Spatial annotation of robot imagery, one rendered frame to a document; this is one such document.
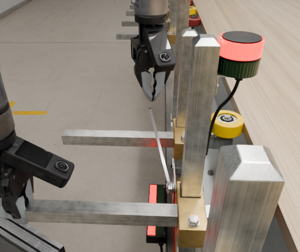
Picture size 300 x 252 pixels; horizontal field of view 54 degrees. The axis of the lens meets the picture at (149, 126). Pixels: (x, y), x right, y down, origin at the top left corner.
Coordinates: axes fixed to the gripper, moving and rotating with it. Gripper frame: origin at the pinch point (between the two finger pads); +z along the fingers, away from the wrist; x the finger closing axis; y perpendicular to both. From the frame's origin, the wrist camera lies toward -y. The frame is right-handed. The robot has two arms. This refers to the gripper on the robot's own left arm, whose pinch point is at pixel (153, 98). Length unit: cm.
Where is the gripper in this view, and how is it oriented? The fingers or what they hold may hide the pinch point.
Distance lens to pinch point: 74.8
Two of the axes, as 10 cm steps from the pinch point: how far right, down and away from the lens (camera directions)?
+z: 0.0, 8.3, 5.6
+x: -9.5, 1.7, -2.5
